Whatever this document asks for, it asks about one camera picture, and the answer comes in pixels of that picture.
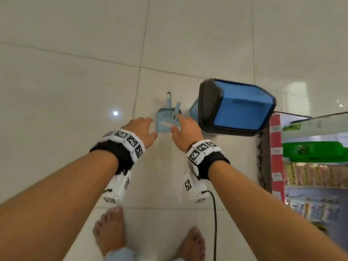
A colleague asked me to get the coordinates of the person's left hand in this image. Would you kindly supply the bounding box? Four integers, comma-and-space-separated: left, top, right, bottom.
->
122, 117, 158, 149

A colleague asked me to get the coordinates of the person's right hand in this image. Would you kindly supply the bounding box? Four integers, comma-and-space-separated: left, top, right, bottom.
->
170, 114, 204, 153

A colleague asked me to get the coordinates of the light blue small brush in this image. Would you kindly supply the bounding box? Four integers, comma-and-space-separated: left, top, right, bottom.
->
160, 98, 182, 128

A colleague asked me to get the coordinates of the light blue plastic dustpan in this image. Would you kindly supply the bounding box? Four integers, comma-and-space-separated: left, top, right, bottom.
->
155, 91, 182, 133

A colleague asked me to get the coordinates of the blue trash bin black rim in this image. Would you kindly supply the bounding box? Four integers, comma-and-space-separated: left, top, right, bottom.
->
189, 78, 277, 137

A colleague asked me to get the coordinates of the person's left forearm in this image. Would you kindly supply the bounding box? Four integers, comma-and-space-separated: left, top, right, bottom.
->
0, 149, 120, 261

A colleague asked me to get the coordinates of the person's right forearm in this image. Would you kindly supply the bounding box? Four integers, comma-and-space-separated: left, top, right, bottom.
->
208, 160, 348, 261

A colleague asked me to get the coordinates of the person's right foot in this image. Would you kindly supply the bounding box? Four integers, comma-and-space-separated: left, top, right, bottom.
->
177, 226, 206, 261

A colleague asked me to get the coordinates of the store shelf with red edge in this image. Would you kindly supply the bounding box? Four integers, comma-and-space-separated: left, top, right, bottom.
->
257, 111, 348, 237

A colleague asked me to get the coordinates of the strip of gold sachets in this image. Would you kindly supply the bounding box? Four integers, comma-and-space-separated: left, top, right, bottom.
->
285, 163, 348, 187

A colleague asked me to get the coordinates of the tall white bottle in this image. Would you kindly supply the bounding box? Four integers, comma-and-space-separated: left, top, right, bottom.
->
281, 115, 348, 140

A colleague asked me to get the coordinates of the strip of white blue sachets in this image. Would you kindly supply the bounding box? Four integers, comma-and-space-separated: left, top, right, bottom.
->
288, 197, 340, 222

